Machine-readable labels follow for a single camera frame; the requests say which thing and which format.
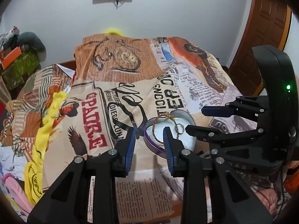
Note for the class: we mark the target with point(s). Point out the brown wooden door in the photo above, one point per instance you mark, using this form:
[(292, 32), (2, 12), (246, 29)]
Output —
[(268, 23)]

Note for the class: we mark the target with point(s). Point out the yellow cloth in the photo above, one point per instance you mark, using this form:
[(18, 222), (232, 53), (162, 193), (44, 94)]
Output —
[(33, 173)]

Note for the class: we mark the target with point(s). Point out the pink cloth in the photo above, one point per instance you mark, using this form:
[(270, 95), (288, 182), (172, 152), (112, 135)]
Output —
[(17, 193)]

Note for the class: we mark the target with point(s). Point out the orange box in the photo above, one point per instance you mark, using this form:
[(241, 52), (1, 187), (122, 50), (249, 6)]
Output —
[(8, 59)]

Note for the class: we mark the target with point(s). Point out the newspaper print bed blanket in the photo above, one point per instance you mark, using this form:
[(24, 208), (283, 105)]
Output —
[(119, 83)]

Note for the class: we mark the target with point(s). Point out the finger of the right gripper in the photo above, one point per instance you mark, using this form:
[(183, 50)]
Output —
[(248, 107), (215, 136)]

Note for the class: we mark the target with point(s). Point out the green patterned box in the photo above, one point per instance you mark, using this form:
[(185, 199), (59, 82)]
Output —
[(20, 70)]

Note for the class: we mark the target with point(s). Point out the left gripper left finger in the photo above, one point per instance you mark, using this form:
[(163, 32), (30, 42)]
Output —
[(66, 201)]

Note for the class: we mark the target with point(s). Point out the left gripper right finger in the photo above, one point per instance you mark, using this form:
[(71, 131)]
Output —
[(232, 200)]

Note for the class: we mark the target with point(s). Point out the red gold bangle pile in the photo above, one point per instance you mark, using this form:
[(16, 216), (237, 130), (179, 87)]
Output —
[(160, 122)]

